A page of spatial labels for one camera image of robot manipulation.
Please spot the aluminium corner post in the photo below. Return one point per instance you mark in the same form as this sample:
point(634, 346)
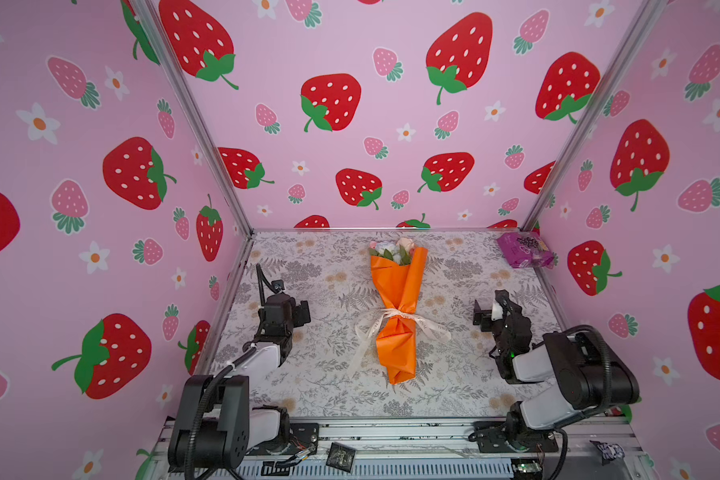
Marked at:
point(177, 77)
point(635, 35)

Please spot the left aluminium corner post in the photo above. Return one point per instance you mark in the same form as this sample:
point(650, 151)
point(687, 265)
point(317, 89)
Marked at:
point(177, 77)

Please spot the white rose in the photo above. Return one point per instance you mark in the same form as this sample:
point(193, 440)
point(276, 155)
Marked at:
point(385, 249)

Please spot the black tag middle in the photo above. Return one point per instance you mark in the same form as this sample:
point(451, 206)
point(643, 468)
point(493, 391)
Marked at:
point(341, 457)

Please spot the aluminium front rail frame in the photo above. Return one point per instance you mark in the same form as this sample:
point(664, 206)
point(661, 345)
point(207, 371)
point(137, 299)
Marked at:
point(437, 448)

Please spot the white ribbon strip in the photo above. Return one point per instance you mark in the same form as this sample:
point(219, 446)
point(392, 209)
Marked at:
point(431, 329)

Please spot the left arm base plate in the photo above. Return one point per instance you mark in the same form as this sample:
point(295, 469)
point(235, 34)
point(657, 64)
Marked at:
point(300, 438)

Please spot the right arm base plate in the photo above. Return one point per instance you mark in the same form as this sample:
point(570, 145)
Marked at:
point(493, 436)

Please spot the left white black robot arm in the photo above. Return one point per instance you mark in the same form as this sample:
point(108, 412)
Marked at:
point(216, 426)

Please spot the right aluminium corner post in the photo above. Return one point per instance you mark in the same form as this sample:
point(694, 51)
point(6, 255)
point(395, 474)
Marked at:
point(635, 35)

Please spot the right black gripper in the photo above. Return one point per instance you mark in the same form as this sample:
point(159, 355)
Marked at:
point(487, 314)

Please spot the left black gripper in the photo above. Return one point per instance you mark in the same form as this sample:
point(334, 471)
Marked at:
point(299, 314)

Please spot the purple snack packet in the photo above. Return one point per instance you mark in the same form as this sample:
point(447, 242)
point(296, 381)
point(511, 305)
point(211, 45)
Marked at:
point(525, 250)

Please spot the orange wrapping paper sheet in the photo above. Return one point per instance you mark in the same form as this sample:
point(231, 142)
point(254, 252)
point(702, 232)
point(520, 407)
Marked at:
point(399, 288)

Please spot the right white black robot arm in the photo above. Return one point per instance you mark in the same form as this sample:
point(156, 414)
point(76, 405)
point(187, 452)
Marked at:
point(588, 378)

